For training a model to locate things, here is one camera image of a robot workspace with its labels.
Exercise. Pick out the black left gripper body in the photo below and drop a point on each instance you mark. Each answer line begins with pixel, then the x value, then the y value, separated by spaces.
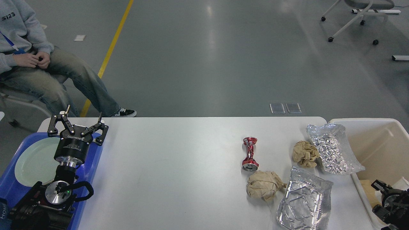
pixel 73 147

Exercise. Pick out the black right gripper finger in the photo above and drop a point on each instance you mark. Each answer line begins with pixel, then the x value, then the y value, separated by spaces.
pixel 381 186
pixel 384 213

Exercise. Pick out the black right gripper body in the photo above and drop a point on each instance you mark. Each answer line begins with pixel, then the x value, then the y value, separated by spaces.
pixel 395 201

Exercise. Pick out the brown paper bag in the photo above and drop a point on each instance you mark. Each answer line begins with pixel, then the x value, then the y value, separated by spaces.
pixel 374 196

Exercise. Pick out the white paper cup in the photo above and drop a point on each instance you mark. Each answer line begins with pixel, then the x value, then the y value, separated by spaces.
pixel 401 184

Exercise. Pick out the mint green plate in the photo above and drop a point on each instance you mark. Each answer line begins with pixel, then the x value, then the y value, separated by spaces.
pixel 37 162

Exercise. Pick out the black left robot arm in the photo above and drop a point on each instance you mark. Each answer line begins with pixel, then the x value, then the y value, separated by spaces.
pixel 50 205

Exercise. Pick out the white chair of person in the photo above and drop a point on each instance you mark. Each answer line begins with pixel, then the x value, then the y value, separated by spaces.
pixel 9 94

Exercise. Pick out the beige plastic bin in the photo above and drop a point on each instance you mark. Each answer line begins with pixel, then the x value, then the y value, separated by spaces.
pixel 381 145

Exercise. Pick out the silver foil bag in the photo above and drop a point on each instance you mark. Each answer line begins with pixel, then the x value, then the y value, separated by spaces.
pixel 336 155

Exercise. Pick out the seated person grey hoodie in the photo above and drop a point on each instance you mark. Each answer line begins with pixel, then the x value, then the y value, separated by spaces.
pixel 29 62

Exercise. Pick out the small crumpled brown paper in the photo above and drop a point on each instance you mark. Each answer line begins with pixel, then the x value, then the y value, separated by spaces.
pixel 305 154

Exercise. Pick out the crumpled brown paper ball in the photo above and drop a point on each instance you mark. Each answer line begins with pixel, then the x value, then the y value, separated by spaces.
pixel 264 185

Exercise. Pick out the right floor outlet plate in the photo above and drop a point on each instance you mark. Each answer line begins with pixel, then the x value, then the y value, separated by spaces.
pixel 293 107

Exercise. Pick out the floor outlet plate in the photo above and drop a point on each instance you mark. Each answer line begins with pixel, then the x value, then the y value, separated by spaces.
pixel 277 108
pixel 293 107

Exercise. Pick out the left floor outlet plate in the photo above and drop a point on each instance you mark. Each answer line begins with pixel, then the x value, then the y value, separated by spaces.
pixel 277 108

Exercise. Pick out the white floor bar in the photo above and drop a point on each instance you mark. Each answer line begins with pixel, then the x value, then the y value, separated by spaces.
pixel 400 57

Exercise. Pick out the crushed red soda can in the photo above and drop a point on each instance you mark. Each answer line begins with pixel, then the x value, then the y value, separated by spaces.
pixel 249 164

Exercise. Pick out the white desk foot bar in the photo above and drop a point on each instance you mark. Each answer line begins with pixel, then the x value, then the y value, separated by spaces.
pixel 387 11

